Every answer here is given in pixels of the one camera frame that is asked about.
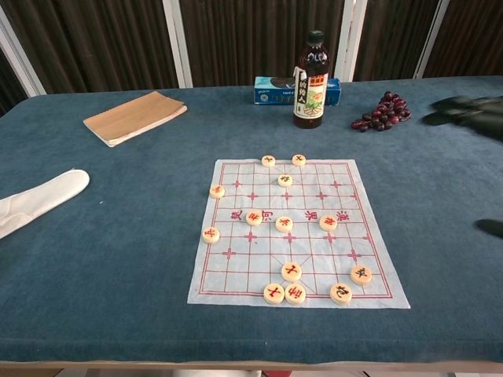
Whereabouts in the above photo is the black and silver right hand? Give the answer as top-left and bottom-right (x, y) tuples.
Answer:
(422, 95), (503, 240)

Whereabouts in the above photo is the dark brown pleated curtain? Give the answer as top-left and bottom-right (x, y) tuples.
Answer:
(423, 0), (503, 79)
(354, 0), (440, 82)
(0, 0), (178, 96)
(0, 49), (29, 115)
(179, 0), (347, 88)

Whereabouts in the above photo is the dark red grape bunch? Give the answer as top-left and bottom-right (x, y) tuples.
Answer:
(351, 90), (413, 133)

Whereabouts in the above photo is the dark drink bottle with label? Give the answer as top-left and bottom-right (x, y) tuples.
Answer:
(292, 30), (330, 130)

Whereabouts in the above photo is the blue cookie box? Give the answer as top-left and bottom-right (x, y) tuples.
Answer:
(253, 75), (342, 106)

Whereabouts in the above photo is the white plastic chess board sheet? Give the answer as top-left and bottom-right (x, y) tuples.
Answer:
(186, 158), (412, 309)

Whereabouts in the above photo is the brown paper notebook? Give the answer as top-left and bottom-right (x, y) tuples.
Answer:
(83, 90), (189, 148)

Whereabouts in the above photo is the blue felt table cover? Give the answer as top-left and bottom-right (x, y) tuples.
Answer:
(0, 75), (503, 364)

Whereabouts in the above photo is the white disposable slipper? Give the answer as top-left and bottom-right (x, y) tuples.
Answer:
(0, 169), (90, 240)

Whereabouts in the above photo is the white partition frame post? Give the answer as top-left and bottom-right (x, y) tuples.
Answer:
(413, 0), (452, 79)
(335, 0), (369, 83)
(0, 16), (47, 98)
(162, 0), (194, 89)

